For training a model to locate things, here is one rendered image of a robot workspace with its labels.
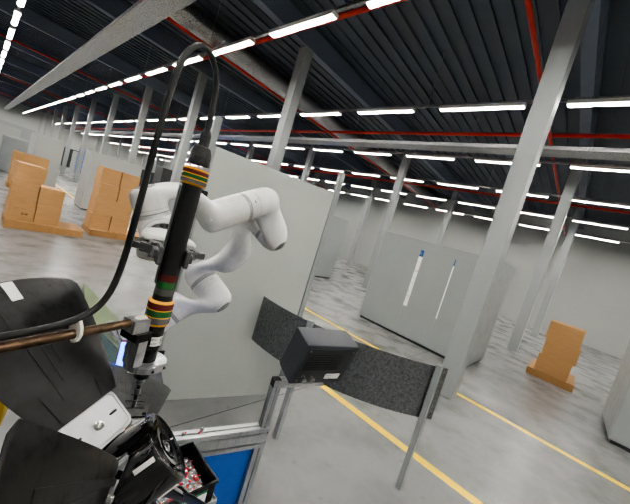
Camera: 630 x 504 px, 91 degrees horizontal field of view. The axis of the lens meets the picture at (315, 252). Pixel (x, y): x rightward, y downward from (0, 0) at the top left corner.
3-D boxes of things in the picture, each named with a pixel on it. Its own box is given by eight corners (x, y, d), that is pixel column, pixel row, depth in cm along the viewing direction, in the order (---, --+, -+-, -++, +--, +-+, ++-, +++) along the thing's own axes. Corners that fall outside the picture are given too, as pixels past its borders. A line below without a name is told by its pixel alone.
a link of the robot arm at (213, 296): (163, 303, 131) (212, 271, 140) (188, 338, 128) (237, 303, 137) (156, 296, 120) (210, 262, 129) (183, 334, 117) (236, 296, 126)
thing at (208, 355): (139, 402, 232) (216, 115, 216) (138, 399, 236) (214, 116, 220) (279, 394, 299) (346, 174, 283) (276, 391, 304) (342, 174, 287)
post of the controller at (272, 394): (260, 428, 117) (275, 380, 115) (258, 423, 119) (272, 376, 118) (268, 427, 118) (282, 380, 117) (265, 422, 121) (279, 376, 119)
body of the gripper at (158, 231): (182, 259, 71) (191, 272, 62) (132, 250, 66) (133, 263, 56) (190, 228, 71) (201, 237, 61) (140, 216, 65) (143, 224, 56)
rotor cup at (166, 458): (114, 572, 44) (200, 502, 49) (48, 521, 38) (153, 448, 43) (116, 486, 56) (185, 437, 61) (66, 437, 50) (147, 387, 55)
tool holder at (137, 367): (129, 384, 50) (144, 327, 49) (101, 365, 52) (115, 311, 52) (173, 367, 58) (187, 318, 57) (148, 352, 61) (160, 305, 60)
